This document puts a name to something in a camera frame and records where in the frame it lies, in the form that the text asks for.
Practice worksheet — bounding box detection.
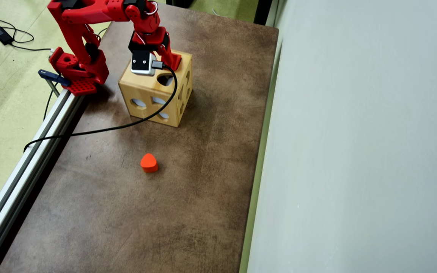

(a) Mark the dark vertical post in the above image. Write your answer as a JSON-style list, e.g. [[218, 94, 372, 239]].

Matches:
[[254, 0, 273, 26]]

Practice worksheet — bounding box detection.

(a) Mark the orange rounded triangle block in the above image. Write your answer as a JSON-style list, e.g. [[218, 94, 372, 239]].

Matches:
[[140, 153, 159, 173]]

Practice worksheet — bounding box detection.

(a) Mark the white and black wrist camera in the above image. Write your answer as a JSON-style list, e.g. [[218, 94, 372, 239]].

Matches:
[[130, 51, 156, 75]]

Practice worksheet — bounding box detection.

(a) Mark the black power adapter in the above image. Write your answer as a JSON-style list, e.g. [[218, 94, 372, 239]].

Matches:
[[0, 27, 14, 45]]

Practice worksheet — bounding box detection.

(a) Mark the aluminium profile rail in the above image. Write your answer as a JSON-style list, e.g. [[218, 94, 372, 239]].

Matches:
[[0, 89, 86, 273]]

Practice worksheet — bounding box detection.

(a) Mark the blue clamp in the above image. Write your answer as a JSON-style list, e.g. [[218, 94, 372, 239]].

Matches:
[[38, 69, 71, 97]]

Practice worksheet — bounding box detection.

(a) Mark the wooden shape sorter box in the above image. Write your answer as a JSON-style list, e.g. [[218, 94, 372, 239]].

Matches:
[[118, 47, 193, 128]]

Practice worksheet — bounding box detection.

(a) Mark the black object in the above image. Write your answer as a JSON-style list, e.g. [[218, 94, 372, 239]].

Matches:
[[165, 0, 194, 9]]

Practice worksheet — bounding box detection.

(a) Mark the thin black adapter cable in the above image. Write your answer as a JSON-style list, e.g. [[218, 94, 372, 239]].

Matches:
[[0, 19, 52, 52]]

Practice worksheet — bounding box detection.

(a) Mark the black cable under rail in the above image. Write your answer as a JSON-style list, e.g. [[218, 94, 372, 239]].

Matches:
[[44, 90, 54, 119]]

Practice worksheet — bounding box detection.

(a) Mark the black camera cable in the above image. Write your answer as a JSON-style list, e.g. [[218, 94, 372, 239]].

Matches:
[[23, 61, 178, 153]]

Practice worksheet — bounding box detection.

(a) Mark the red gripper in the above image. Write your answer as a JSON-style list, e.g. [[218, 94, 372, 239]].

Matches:
[[128, 27, 182, 71]]

